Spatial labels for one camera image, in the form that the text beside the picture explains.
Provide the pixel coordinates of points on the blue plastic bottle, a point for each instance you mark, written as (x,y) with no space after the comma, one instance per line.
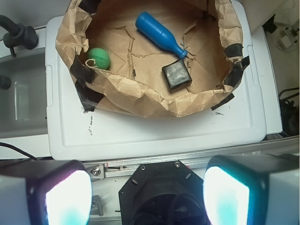
(159,34)

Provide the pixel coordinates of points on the white plastic bin lid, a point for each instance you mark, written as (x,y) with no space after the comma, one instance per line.
(104,135)

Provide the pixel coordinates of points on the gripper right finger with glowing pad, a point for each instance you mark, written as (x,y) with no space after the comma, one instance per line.
(261,189)

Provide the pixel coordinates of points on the clear plastic storage bin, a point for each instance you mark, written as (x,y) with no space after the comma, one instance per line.
(23,104)

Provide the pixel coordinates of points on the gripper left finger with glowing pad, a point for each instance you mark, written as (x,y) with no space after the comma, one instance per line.
(44,192)

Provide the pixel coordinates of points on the dark grey square block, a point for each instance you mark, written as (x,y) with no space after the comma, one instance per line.
(176,76)

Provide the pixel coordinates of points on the green rubber ball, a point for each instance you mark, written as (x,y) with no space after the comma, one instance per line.
(101,57)

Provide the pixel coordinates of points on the black octagonal mount plate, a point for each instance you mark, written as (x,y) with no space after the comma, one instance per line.
(166,193)

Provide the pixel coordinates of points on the white power adapter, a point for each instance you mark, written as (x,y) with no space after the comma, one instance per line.
(289,39)

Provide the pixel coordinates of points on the aluminium extrusion rail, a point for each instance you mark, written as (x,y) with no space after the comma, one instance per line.
(100,170)

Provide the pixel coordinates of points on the crumpled brown paper bag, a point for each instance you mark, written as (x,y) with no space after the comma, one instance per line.
(209,30)

